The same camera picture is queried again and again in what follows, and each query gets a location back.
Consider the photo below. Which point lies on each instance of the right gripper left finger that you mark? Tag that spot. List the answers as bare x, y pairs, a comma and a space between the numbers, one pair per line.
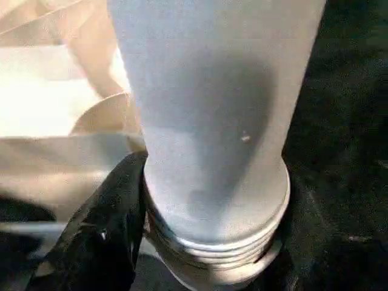
97, 236

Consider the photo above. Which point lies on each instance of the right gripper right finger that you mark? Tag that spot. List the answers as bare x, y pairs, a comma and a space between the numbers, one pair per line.
333, 266

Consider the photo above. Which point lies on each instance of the white plastic table top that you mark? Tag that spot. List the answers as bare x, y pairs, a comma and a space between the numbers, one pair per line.
45, 106

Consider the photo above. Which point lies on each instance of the white plastic table leg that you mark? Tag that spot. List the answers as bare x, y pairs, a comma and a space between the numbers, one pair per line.
212, 121

